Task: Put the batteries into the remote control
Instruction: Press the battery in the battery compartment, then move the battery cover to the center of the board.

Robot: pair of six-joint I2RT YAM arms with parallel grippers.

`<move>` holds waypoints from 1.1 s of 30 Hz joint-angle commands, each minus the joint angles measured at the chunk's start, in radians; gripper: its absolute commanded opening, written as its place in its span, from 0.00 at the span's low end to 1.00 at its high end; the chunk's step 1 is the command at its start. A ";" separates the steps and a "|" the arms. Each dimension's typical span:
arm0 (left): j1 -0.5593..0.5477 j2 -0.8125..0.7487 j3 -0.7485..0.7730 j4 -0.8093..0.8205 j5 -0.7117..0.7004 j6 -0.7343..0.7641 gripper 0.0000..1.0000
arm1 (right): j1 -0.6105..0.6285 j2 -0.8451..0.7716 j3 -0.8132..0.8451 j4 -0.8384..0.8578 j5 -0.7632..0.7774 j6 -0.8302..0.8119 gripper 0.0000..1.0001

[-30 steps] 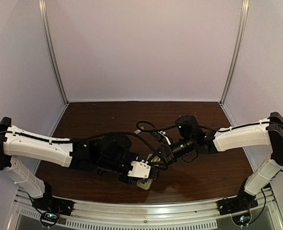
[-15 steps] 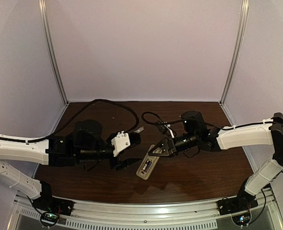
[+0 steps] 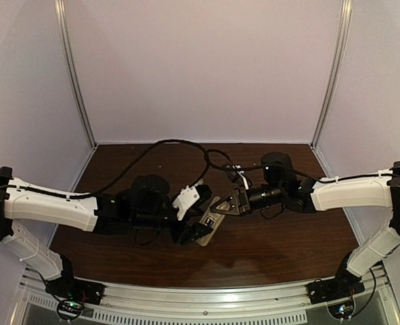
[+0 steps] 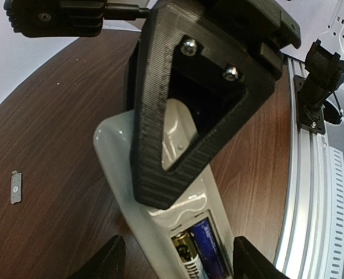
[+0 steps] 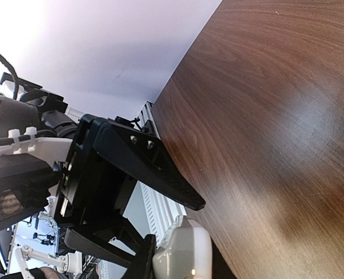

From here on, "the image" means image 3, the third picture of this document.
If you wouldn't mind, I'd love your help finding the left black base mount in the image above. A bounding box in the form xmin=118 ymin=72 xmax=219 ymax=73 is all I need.
xmin=43 ymin=277 xmax=106 ymax=322

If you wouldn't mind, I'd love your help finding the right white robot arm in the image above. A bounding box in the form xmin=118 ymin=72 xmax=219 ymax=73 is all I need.
xmin=210 ymin=152 xmax=400 ymax=288

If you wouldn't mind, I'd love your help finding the grey remote control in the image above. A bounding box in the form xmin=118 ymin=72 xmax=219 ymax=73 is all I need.
xmin=196 ymin=196 xmax=225 ymax=246

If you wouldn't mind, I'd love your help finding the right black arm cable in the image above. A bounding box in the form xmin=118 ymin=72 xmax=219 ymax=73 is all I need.
xmin=206 ymin=148 xmax=400 ymax=190

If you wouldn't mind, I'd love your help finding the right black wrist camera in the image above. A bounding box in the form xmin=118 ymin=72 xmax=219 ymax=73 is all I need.
xmin=224 ymin=164 xmax=250 ymax=190

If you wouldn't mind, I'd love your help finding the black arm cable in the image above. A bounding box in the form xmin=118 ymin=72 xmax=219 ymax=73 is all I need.
xmin=206 ymin=148 xmax=400 ymax=190
xmin=0 ymin=138 xmax=210 ymax=204

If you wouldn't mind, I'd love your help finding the right aluminium frame post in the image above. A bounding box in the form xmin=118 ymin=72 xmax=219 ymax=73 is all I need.
xmin=311 ymin=0 xmax=353 ymax=148

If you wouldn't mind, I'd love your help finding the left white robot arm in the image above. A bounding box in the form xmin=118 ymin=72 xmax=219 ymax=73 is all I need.
xmin=0 ymin=167 xmax=213 ymax=297

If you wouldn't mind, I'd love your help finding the aluminium frame post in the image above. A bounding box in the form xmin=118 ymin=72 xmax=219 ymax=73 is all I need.
xmin=311 ymin=0 xmax=353 ymax=148
xmin=54 ymin=0 xmax=97 ymax=149

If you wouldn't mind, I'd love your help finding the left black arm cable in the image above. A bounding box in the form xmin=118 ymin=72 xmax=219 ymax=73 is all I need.
xmin=0 ymin=138 xmax=210 ymax=204

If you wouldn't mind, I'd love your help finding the front aluminium rail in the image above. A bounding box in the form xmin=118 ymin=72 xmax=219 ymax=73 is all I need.
xmin=12 ymin=263 xmax=399 ymax=325

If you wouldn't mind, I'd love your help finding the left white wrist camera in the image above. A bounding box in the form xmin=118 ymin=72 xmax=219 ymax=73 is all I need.
xmin=172 ymin=186 xmax=200 ymax=221

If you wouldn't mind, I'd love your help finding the left aluminium frame post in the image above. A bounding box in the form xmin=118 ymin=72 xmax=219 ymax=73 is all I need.
xmin=54 ymin=0 xmax=97 ymax=149

